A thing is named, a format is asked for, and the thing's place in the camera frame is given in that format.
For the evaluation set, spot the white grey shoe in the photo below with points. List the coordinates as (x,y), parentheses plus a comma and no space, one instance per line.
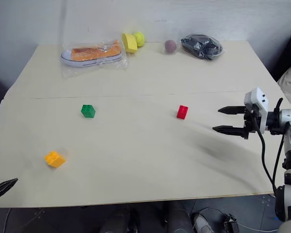
(201,224)

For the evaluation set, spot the yellow-green tennis ball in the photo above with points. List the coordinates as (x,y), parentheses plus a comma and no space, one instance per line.
(140,38)

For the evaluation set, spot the dark red ball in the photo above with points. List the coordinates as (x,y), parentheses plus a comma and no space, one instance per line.
(171,46)

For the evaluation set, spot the small black device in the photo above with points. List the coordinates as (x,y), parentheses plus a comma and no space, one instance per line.
(231,224)

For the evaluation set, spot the green toy brick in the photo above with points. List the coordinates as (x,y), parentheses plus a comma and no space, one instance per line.
(88,111)

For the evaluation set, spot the yellow foam sponge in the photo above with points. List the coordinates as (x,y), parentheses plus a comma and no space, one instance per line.
(130,43)

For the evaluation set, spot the orange yellow toy brick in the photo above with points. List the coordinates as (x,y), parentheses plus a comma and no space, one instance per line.
(54,159)

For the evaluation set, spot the dark rounded shape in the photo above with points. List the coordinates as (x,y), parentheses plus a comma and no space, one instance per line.
(178,218)

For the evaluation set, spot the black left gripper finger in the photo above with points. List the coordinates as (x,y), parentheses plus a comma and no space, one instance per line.
(2,188)

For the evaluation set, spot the orange shoe in plastic bag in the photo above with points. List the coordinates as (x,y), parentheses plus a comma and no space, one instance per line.
(70,71)

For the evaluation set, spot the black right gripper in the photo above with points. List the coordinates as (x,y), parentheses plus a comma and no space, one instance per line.
(251,121)

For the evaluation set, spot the black item in plastic bag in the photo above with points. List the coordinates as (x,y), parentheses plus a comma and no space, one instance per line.
(201,47)

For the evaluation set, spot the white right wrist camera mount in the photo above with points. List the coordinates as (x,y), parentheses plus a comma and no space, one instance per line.
(260,102)

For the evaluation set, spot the red toy brick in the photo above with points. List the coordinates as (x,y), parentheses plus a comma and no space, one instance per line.
(182,112)

